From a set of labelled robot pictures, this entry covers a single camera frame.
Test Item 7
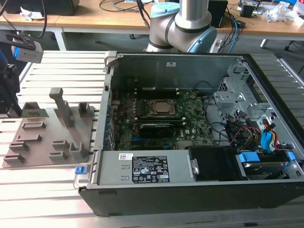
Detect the black RAM slot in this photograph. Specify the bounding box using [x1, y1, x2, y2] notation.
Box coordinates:
[133, 114, 187, 126]
[134, 86, 181, 99]

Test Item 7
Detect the grey parts rack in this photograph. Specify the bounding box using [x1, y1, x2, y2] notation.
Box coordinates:
[1, 87, 95, 168]

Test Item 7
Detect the crumpled white paper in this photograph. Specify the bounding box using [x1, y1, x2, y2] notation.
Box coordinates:
[19, 6, 46, 21]

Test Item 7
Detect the large black box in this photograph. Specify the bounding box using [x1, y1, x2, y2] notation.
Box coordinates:
[4, 0, 80, 16]

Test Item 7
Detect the silver power supply unit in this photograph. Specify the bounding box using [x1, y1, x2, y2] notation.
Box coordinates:
[96, 150, 198, 186]

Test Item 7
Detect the black graphics card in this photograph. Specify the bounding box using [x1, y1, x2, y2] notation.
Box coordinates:
[138, 122, 175, 138]

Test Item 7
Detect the silver CPU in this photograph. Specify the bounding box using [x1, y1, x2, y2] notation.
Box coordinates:
[153, 101, 174, 113]

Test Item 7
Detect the CPU socket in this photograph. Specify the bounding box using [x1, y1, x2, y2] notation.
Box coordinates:
[147, 98, 179, 117]

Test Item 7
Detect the green motherboard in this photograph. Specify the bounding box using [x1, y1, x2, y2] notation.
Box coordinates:
[111, 90, 219, 151]

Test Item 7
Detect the black open PC case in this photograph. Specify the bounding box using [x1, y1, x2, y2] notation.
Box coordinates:
[73, 51, 304, 217]

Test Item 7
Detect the white power strip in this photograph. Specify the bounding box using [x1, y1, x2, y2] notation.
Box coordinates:
[212, 38, 223, 53]

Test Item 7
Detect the silver metal drive cage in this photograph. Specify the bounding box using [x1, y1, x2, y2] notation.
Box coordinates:
[212, 63, 281, 133]

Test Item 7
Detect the tall black box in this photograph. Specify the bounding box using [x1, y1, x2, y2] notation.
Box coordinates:
[209, 0, 229, 28]

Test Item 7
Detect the blue disk carrier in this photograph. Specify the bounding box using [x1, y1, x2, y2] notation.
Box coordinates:
[237, 152, 295, 167]

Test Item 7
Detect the small black container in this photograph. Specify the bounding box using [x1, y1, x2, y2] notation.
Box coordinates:
[239, 3, 256, 18]

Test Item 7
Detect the silver hard disk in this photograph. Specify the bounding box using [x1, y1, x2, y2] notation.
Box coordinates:
[243, 161, 285, 178]

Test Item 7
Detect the clear plastic bag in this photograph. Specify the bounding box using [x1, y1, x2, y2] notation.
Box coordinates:
[266, 1, 299, 23]

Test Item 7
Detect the black chair base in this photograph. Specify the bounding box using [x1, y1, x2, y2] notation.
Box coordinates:
[284, 39, 304, 51]

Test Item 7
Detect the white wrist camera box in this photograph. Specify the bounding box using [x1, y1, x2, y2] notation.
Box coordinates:
[5, 33, 44, 64]

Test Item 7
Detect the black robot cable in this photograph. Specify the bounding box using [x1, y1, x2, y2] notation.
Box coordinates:
[35, 0, 48, 40]

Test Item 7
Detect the wooden desk white frame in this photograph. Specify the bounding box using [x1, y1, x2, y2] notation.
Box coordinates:
[0, 0, 304, 52]

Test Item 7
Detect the red yellow wire bundle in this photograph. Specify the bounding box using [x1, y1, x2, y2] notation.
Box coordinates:
[234, 125, 262, 145]

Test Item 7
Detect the blue flat wire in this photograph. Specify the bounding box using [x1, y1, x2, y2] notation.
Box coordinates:
[260, 120, 278, 151]

